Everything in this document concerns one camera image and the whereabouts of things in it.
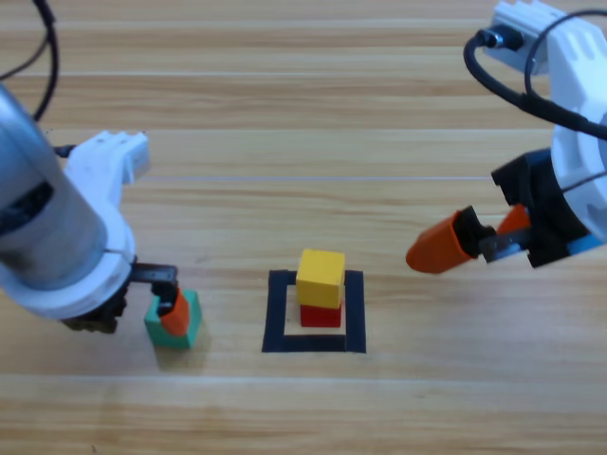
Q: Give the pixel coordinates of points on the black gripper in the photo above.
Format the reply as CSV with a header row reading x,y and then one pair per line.
x,y
545,227
109,313

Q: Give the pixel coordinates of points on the green wooden block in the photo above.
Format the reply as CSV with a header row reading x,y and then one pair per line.
x,y
195,317

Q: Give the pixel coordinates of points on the red wooden block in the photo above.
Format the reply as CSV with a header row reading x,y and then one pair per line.
x,y
321,316

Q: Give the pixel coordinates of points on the yellow wooden block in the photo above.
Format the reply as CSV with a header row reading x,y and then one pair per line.
x,y
320,279

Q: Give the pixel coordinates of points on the black tape square outline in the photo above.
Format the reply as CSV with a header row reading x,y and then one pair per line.
x,y
277,308

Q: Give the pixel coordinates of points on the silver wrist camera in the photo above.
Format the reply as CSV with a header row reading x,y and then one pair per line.
x,y
141,163
514,54

